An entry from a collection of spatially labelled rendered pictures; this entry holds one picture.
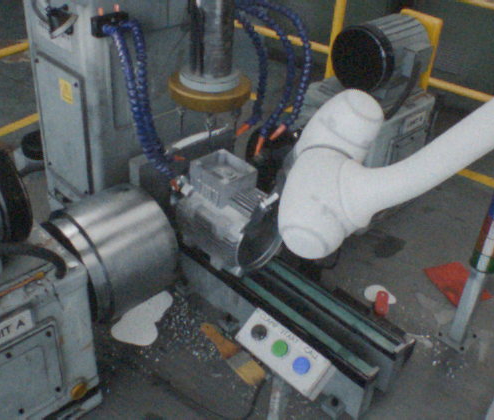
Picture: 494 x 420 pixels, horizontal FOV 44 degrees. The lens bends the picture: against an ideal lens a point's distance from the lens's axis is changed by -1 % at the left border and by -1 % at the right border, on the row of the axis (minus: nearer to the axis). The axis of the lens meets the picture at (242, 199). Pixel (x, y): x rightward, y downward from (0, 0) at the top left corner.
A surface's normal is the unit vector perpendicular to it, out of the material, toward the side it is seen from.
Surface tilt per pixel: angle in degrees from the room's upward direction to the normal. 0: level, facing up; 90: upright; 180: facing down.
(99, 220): 17
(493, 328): 0
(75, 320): 90
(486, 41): 90
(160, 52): 90
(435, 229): 0
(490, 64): 90
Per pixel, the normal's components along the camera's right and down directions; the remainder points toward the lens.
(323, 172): -0.41, -0.67
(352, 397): -0.72, 0.36
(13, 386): 0.69, 0.44
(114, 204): 0.13, -0.78
